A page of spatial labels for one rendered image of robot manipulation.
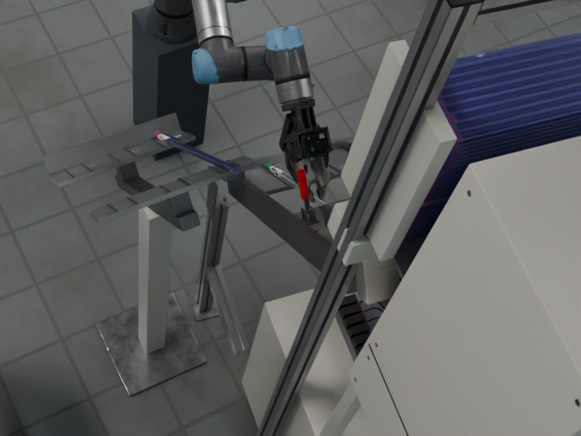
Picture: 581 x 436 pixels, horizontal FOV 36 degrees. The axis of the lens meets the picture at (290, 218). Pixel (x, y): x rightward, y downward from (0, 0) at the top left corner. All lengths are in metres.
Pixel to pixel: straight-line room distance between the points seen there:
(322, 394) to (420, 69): 1.17
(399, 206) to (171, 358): 1.59
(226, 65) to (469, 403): 0.97
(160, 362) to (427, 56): 1.85
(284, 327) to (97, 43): 1.57
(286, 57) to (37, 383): 1.32
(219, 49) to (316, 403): 0.81
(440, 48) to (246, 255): 1.95
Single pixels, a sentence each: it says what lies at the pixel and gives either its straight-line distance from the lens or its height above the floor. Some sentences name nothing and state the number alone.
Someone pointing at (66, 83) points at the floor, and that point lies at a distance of 3.26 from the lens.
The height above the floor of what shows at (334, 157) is 0.76.
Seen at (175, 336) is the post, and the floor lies 0.01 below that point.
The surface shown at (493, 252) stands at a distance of 1.09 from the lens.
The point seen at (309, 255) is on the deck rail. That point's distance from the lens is 1.73.
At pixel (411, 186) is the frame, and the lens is 1.20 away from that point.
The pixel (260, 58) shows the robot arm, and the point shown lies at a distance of 1.96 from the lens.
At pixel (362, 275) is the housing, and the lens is 1.55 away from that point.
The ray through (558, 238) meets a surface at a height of 1.72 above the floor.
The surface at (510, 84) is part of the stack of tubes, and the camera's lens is 1.26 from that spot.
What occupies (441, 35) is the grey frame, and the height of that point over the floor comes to 1.85.
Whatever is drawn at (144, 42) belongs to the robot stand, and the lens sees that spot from 2.71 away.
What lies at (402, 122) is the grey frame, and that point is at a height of 1.69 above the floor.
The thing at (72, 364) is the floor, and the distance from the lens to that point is 2.75.
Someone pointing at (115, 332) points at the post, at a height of 0.01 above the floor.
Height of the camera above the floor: 2.57
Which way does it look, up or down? 59 degrees down
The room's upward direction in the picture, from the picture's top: 16 degrees clockwise
